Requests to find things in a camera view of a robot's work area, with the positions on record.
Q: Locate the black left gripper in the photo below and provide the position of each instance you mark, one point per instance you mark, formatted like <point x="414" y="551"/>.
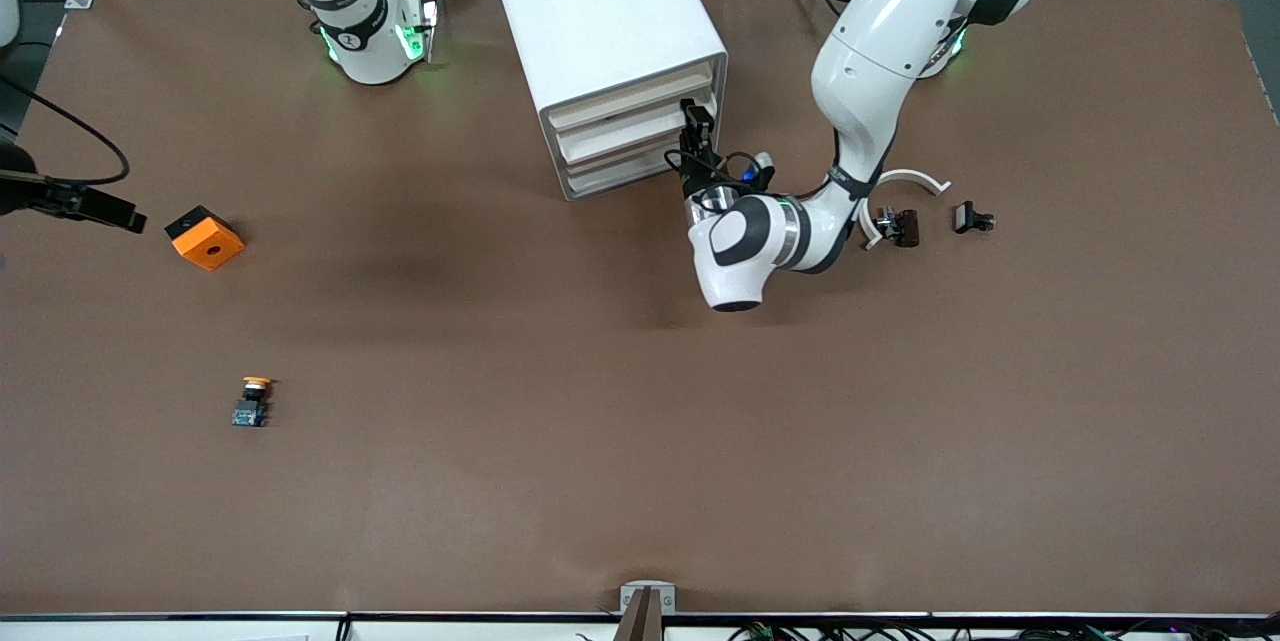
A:
<point x="699" y="177"/>

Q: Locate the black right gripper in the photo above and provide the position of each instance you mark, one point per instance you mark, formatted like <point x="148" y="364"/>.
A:
<point x="22" y="191"/>

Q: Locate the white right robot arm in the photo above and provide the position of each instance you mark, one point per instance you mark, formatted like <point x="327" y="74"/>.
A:
<point x="365" y="31"/>

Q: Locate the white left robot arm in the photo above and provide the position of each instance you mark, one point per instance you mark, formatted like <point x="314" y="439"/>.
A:
<point x="880" y="41"/>

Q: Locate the white drawer cabinet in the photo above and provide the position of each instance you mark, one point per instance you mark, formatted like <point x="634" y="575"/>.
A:
<point x="600" y="11"/>

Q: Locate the yellow cap push button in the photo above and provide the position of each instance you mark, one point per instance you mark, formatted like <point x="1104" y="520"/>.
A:
<point x="252" y="406"/>

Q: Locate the orange box with hole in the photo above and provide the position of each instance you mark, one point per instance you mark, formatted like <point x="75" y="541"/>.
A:
<point x="210" y="246"/>

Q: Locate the white curved plastic part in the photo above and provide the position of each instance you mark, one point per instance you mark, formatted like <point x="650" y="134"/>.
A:
<point x="920" y="177"/>

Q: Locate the brown black connector part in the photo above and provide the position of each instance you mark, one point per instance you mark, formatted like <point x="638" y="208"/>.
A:
<point x="906" y="227"/>

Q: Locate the small black clip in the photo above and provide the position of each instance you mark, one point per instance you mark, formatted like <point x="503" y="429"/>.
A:
<point x="966" y="217"/>

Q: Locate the brown table cover sheet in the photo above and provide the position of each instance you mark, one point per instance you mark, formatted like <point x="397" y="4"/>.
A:
<point x="640" y="421"/>

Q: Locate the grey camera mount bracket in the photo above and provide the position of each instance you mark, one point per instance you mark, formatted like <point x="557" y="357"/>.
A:
<point x="647" y="606"/>

